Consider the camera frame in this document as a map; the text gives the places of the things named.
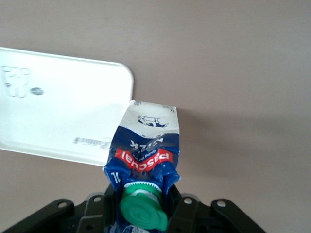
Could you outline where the cream rabbit print tray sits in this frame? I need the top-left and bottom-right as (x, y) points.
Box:
(0, 47), (135, 167)

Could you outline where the blue white milk carton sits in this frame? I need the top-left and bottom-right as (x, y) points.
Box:
(102, 100), (182, 233)

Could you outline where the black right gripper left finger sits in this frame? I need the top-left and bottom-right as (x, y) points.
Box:
(0, 185), (121, 233)

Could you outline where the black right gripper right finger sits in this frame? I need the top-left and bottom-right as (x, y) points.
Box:
(167, 185), (265, 233)

